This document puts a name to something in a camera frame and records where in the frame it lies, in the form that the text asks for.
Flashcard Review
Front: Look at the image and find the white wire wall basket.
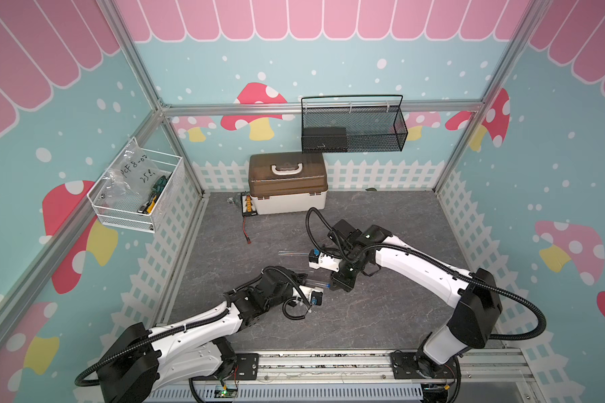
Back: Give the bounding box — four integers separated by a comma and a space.
87, 139, 185, 233

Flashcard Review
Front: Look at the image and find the green yellow tool in basket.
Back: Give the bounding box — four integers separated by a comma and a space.
137, 176, 170, 215

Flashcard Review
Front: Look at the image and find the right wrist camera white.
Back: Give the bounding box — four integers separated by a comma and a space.
309, 250, 341, 272

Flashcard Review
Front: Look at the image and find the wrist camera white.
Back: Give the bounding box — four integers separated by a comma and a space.
293, 285, 324, 307
309, 250, 341, 272

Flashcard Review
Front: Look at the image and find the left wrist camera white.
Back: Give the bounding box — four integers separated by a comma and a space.
293, 285, 324, 307

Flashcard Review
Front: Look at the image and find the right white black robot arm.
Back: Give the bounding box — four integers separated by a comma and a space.
305, 208, 547, 375

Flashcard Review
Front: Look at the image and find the clear test tube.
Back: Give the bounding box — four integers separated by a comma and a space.
278, 250, 310, 256

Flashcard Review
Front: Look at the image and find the black box in mesh basket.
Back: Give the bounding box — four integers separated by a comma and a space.
301, 127, 348, 153

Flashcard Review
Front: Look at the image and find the black yellow battery charger board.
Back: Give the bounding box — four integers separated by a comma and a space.
240, 192, 258, 218

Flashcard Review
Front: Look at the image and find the clear plastic labelled bag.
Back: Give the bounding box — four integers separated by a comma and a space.
100, 140, 165, 210

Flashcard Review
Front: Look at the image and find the brown lid storage toolbox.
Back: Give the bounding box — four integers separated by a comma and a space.
248, 152, 329, 215

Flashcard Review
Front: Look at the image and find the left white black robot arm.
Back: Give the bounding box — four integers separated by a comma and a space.
74, 266, 324, 402

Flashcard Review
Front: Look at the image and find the black mesh wall basket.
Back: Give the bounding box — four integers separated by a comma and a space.
300, 94, 408, 153

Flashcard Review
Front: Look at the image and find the clear test tube diagonal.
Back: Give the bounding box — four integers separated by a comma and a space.
305, 276, 330, 288

